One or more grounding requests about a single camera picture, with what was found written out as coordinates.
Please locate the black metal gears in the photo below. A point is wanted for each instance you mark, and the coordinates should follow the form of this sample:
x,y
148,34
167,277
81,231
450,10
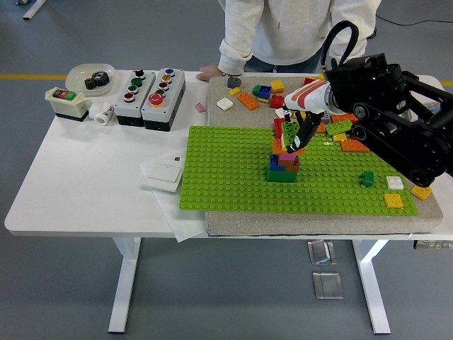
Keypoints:
x,y
95,82

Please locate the white furniture foot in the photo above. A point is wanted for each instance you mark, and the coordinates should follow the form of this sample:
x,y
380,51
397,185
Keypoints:
x,y
33,10

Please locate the white wall switch plate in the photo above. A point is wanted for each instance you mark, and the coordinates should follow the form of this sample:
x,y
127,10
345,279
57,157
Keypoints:
x,y
161,173

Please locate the white table leg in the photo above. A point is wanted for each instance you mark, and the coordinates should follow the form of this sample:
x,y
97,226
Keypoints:
x,y
371,283
124,283

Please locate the red long toy brick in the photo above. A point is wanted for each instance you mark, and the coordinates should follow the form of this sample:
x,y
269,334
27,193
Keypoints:
x,y
277,125

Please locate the orange long toy brick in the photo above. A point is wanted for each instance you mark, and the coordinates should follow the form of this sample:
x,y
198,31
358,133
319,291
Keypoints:
x,y
301,151
248,101
321,128
352,146

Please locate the blue green yellow brick stack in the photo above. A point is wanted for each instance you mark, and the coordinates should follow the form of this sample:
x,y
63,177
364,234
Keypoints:
x,y
263,92

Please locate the white square toy brick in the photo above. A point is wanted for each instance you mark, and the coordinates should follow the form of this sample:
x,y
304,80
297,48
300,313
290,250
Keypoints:
x,y
395,182

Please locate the small yellow toy brick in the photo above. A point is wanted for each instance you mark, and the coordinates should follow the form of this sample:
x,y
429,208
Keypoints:
x,y
234,91

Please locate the small dark green brick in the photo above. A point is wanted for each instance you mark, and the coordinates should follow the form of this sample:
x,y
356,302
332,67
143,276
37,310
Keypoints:
x,y
368,179

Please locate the green square toy brick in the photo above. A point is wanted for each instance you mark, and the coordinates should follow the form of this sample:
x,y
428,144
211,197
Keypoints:
x,y
281,176

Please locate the yellow square toy brick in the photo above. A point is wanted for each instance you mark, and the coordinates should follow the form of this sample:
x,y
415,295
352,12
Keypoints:
x,y
421,193
394,200
277,86
339,138

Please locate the white red-green switch box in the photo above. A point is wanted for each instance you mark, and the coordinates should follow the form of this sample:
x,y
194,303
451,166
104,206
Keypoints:
x,y
67,106

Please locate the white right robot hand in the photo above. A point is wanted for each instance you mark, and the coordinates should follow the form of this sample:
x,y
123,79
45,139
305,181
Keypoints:
x,y
311,97

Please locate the blue toy brick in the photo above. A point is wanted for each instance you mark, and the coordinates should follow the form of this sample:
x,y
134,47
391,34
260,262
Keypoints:
x,y
273,163

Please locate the silver floor socket plate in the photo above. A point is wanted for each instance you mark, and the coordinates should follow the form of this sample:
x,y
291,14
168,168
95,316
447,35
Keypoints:
x,y
320,253
328,285

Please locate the white paper sheet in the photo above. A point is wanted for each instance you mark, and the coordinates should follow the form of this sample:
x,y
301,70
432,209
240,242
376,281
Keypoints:
x,y
187,230

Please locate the three-button control box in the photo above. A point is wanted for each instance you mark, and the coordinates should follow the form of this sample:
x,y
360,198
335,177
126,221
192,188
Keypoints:
x,y
131,102

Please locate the dark grey toy brick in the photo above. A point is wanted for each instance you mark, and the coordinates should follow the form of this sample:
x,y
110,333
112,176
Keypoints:
x,y
234,82

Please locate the person's right hand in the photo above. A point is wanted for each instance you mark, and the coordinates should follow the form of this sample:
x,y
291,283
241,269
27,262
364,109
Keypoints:
x,y
209,72

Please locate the person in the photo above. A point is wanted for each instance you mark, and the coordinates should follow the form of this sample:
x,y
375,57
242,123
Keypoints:
x,y
283,28

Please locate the small pink toy brick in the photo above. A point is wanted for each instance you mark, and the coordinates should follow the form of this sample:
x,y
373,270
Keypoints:
x,y
200,107

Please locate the person's left forearm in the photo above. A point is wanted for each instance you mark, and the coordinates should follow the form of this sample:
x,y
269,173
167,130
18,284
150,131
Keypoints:
x,y
369,39

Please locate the brown toy brick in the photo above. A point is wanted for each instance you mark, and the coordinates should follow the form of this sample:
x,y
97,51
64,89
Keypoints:
x,y
291,166

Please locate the person's right forearm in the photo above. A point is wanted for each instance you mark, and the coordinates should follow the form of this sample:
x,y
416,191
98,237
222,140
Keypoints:
x,y
235,53

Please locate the grey-brown mat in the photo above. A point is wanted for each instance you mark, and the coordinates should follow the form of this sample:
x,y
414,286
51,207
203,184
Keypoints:
x,y
230,118

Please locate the red square toy brick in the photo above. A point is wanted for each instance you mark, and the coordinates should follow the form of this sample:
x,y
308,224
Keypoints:
x,y
308,80

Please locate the dark keyed panel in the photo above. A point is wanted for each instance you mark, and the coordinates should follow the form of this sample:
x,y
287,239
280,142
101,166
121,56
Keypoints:
x,y
433,244

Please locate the white bowl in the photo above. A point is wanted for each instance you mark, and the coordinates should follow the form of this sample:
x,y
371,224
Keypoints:
x,y
76,79

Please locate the white pipe tee fitting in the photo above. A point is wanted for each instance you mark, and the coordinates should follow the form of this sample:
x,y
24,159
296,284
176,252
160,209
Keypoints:
x,y
101,114

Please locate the grey long toy brick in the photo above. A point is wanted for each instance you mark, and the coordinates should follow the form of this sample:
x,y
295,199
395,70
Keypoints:
x,y
325,118

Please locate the white flat square tile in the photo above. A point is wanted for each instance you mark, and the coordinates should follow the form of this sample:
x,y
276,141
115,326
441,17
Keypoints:
x,y
279,112
224,103

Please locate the green studded baseplate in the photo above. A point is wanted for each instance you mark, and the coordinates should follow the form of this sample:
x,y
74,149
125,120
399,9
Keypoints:
x,y
230,177

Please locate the emergency stop control box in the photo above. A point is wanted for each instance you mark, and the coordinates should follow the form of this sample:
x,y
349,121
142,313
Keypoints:
x,y
166,106

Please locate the lime long toy brick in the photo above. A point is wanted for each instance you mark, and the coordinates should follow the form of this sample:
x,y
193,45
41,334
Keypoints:
x,y
289,132
338,128

